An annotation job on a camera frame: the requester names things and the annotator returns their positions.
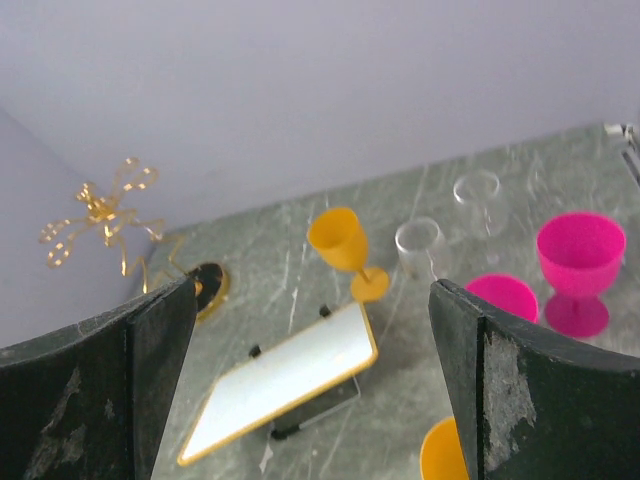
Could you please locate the pink wine glass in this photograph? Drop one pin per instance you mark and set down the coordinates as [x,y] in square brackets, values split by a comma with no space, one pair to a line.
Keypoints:
[508,293]
[580,255]

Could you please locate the yellow wine glass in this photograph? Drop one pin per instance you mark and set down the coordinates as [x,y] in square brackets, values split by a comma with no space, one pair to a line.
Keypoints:
[441,455]
[339,238]

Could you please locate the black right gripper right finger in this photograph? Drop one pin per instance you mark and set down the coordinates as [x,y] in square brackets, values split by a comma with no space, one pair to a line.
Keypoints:
[530,403]

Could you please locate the gold wire wine glass rack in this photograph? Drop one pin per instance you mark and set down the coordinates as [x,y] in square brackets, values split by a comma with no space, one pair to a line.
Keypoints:
[108,217]

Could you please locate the black wire tablet stand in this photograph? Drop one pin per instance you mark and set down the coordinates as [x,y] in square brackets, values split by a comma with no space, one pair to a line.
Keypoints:
[320,405]

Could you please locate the yellow wine glass front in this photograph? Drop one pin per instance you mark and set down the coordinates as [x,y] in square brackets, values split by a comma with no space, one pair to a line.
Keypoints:
[339,238]

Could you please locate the clear wine glass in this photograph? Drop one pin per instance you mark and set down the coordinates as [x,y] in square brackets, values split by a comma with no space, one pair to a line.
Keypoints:
[483,209]
[423,250]

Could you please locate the white tablet yellow frame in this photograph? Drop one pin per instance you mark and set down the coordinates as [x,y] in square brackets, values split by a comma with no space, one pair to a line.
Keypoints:
[235,407]

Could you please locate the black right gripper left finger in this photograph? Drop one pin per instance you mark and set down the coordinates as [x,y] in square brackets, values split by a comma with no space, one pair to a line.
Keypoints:
[91,400]

